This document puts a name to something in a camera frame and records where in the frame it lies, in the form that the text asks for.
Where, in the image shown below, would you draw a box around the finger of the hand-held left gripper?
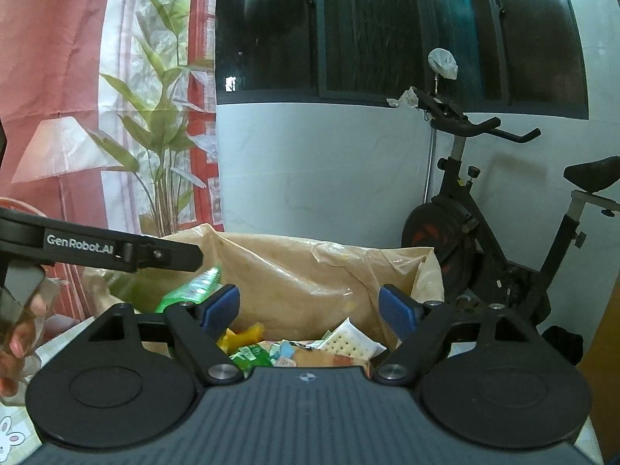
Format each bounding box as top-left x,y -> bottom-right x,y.
120,234 -> 205,274

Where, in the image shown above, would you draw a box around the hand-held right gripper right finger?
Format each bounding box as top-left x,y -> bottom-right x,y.
374,283 -> 532,387

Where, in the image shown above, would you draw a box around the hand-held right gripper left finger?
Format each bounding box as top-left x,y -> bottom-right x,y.
88,283 -> 244,387

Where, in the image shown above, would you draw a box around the green chip bag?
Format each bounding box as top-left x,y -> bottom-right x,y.
154,265 -> 224,314

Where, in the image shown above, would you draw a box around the yellow snack packet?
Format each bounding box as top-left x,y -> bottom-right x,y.
216,324 -> 267,351

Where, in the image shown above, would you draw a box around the white cracker packet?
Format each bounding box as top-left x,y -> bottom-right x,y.
310,319 -> 388,358

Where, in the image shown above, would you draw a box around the taped cardboard box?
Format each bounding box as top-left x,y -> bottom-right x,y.
82,223 -> 445,384

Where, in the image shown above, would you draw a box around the person's left hand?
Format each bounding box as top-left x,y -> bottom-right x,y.
0,294 -> 48,398

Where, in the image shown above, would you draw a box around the black exercise bike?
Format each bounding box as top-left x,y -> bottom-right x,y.
400,86 -> 620,336

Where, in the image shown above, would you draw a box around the crumpled white tissue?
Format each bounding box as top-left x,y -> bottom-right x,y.
386,86 -> 420,109

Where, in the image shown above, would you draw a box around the white plastic bag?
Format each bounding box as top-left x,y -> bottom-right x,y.
427,47 -> 459,81

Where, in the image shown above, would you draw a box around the dark window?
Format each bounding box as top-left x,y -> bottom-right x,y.
213,0 -> 590,122

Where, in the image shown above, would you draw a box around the wall poster with plant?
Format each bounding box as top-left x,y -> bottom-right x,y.
0,0 -> 224,323

